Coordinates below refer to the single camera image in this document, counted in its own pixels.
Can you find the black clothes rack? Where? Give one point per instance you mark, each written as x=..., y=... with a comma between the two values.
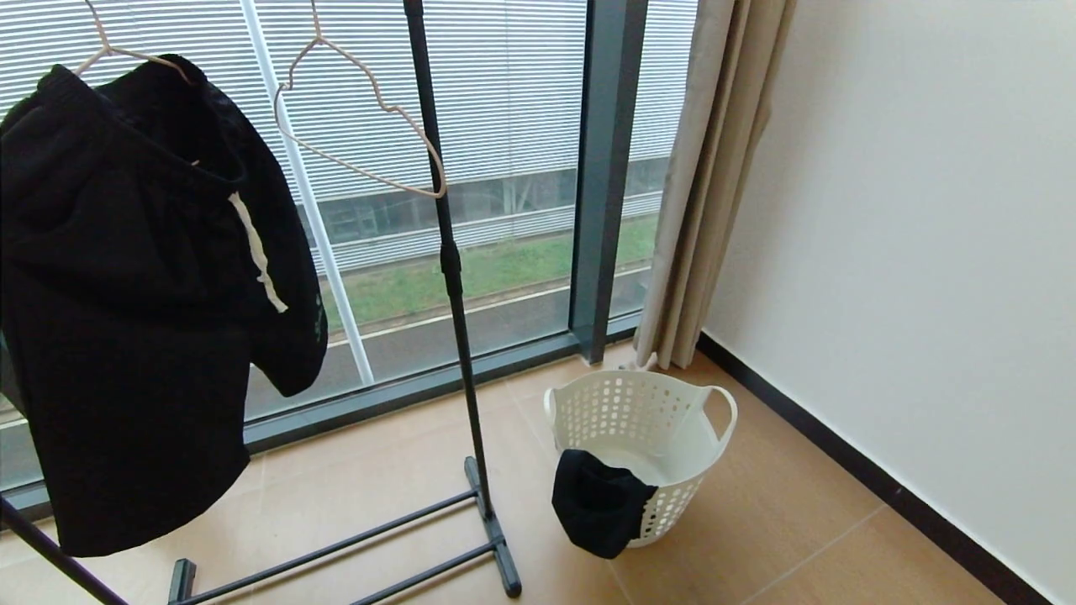
x=454, y=269

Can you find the white laundry basket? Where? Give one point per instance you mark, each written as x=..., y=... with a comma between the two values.
x=622, y=412

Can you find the pink clothes hanger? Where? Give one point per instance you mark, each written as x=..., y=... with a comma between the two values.
x=336, y=159
x=134, y=55

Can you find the window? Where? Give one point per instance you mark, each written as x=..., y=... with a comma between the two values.
x=605, y=168

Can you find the beige curtain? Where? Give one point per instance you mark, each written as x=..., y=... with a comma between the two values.
x=714, y=168

